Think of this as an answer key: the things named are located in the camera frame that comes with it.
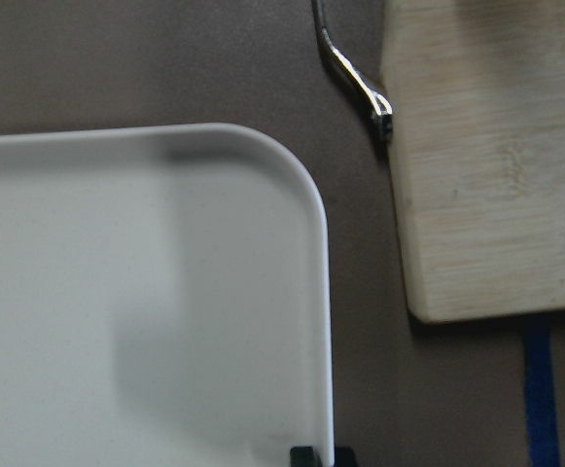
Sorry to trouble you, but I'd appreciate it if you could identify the cream rabbit tray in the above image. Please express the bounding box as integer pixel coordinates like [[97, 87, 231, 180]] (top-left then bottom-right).
[[0, 124, 335, 466]]

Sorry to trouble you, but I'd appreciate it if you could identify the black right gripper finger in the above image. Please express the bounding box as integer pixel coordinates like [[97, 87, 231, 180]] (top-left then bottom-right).
[[289, 446, 322, 467]]

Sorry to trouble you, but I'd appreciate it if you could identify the bamboo cutting board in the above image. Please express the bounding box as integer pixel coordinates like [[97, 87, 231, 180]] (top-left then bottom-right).
[[382, 1, 565, 324]]

